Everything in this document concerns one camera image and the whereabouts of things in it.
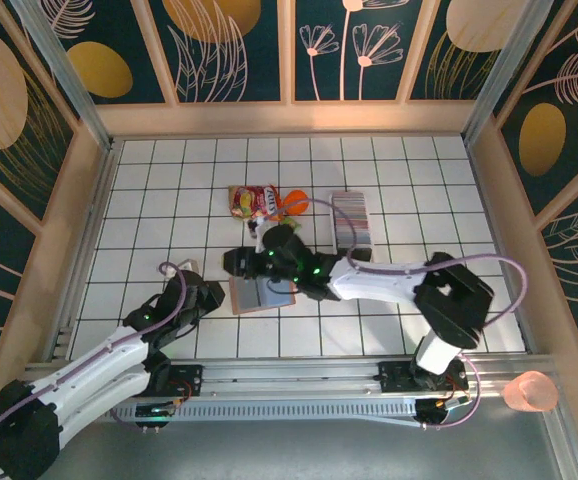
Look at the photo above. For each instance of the black controller board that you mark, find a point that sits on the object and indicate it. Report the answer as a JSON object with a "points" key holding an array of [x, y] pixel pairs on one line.
{"points": [[154, 412], [434, 411]]}

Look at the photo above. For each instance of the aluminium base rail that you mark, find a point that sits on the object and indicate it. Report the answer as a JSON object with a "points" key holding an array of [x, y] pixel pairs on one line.
{"points": [[294, 380]]}

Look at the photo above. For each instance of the pink translucent cup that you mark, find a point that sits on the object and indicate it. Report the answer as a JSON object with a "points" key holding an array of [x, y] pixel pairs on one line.
{"points": [[531, 392]]}

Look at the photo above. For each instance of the aluminium frame post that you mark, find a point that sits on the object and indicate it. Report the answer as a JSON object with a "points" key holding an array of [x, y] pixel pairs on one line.
{"points": [[64, 75], [499, 75]]}

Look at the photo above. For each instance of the orange fruit candy bag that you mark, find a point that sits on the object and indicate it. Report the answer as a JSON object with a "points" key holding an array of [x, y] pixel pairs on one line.
{"points": [[249, 200]]}

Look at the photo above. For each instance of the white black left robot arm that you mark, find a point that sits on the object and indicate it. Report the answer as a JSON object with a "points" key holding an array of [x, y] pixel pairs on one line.
{"points": [[94, 380]]}

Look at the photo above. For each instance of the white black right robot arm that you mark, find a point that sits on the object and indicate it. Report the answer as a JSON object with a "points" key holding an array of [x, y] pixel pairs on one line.
{"points": [[379, 285]]}

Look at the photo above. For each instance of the white slotted card tray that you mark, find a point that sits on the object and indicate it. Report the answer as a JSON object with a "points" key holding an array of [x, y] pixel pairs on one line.
{"points": [[333, 220]]}

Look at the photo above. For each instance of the dark grey chip card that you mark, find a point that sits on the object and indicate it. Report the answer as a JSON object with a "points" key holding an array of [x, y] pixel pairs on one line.
{"points": [[364, 255]]}

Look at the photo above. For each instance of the stack of colourful cards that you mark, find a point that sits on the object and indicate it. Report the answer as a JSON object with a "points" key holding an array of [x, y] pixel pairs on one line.
{"points": [[354, 210]]}

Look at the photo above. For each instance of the orange fruit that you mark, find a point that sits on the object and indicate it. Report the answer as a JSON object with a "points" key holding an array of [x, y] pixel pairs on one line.
{"points": [[296, 200]]}

